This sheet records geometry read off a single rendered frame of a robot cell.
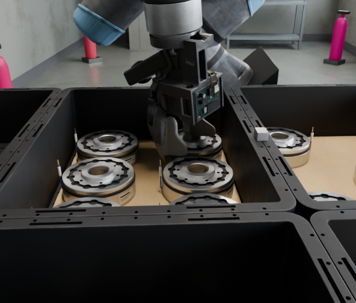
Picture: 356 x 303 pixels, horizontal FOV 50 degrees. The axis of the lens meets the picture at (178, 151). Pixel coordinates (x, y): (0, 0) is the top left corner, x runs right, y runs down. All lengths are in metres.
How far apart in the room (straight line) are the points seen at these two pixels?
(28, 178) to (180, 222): 0.22
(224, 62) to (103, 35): 0.35
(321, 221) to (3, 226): 0.27
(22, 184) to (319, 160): 0.47
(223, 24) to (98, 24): 0.33
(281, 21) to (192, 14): 6.21
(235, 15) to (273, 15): 5.82
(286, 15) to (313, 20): 0.44
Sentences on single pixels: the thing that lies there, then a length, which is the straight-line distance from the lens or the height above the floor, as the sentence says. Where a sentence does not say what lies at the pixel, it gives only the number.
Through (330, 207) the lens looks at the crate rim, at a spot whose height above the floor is 0.93.
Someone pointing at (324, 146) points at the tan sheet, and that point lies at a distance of 0.75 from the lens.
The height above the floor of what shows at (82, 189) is 0.86.
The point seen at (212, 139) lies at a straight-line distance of 0.65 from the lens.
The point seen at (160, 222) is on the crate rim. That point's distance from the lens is 0.33.
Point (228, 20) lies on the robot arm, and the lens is 0.86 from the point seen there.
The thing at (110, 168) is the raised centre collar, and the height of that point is 0.87.
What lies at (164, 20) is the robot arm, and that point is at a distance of 0.50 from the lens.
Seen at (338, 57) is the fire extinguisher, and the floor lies 0.09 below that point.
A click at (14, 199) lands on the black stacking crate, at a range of 0.45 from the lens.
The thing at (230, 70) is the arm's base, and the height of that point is 0.92.
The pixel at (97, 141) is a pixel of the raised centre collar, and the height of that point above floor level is 0.87.
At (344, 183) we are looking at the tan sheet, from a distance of 0.64.
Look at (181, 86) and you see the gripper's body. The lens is 0.52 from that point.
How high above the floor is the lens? 1.13
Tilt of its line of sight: 26 degrees down
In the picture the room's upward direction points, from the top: straight up
